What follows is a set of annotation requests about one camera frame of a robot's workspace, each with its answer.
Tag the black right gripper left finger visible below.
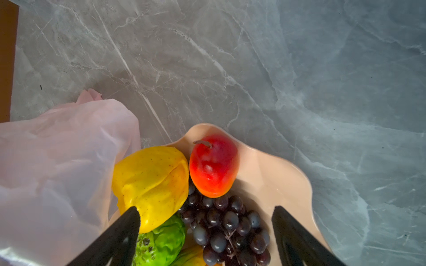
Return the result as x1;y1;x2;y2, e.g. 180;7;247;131
68;207;140;266

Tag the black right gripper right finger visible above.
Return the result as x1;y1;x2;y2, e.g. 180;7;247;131
271;206;345;266

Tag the green apple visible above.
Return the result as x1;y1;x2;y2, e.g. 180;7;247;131
132;215;186;266

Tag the pink printed plastic bag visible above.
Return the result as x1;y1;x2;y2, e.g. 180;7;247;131
1;89;140;266

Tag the red yellow apple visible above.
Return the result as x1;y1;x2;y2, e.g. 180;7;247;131
189;134;240;198

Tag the pink fruit plate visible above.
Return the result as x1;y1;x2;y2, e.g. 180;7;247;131
166;124;330;266

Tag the yellow orange fruit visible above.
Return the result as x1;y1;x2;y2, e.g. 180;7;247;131
112;146;189;233

